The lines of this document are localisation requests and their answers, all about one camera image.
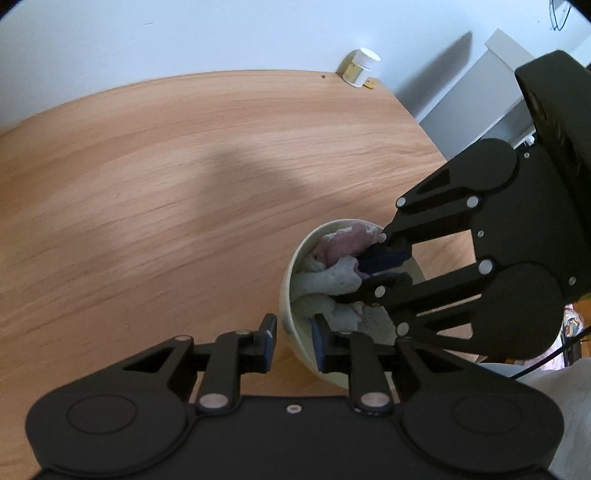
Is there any pink grey cleaning cloth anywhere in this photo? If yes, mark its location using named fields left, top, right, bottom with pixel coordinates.
left=290, top=223, right=392, bottom=332

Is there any white appliance with grille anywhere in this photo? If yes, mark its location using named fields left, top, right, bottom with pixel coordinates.
left=420, top=29, right=534, bottom=160

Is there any white pill bottle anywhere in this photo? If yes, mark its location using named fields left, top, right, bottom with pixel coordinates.
left=337, top=47, right=381, bottom=88

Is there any black cable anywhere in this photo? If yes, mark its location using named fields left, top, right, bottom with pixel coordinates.
left=510, top=327, right=591, bottom=381

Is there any black camera box right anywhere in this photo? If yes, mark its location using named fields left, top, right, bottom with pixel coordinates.
left=515, top=50, right=590, bottom=178

